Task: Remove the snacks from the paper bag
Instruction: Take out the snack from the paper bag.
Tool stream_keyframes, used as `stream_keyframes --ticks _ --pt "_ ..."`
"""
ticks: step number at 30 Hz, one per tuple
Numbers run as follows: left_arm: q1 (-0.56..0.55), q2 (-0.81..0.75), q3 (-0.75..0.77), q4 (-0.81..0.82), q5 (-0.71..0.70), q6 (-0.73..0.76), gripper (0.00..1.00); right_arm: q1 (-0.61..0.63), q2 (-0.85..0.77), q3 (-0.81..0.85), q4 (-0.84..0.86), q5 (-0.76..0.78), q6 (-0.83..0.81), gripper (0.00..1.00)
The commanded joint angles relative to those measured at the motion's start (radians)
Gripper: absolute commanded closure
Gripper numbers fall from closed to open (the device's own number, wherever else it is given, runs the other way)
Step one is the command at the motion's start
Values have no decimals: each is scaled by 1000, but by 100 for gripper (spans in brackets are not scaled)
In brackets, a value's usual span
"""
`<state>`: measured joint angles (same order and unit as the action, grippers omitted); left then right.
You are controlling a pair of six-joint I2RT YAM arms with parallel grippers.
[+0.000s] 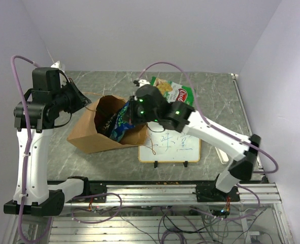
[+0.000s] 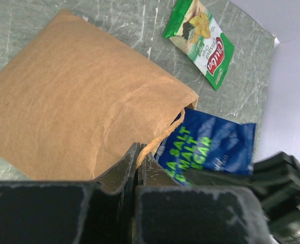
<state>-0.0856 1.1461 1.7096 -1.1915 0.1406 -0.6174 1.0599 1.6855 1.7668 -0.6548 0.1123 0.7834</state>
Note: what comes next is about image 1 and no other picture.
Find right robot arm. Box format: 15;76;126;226
123;84;261;202

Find dark blue snack bag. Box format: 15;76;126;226
109;102;135;142

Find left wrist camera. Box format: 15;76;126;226
50;61;65;72

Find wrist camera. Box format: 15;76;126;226
133;79;150;87
50;61;65;72

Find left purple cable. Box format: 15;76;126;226
10;55;54;243

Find brown paper bag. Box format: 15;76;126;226
66;95;148;154

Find white board eraser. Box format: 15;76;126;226
215;148;229;165

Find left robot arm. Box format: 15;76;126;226
4;67;91;217

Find small whiteboard with frame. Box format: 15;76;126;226
138;130;201;165

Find loose wires under table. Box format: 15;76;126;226
71;194;259;244

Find aluminium rail frame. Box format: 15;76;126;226
10;181;294;243

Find teal snack packet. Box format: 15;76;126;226
98;113;117;137

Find green Chuba chips bag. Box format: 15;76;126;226
150;76;194;106

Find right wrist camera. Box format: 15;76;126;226
133;79;150;87

